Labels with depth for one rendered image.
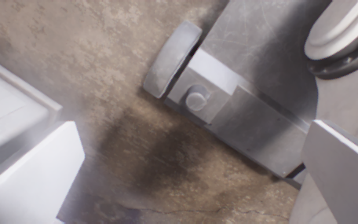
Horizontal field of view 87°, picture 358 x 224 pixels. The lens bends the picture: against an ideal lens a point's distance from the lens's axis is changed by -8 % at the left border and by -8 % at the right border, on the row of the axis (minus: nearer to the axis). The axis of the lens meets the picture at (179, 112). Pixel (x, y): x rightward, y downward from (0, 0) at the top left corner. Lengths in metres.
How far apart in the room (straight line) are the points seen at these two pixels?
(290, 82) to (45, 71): 0.78
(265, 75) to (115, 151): 0.63
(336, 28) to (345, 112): 0.11
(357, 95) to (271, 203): 0.70
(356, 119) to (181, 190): 0.73
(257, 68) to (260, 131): 0.14
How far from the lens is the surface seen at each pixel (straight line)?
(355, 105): 0.28
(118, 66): 0.70
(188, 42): 0.44
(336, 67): 0.32
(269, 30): 0.45
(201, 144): 0.73
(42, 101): 0.89
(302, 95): 0.49
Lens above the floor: 0.60
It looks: 63 degrees down
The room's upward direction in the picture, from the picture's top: 156 degrees counter-clockwise
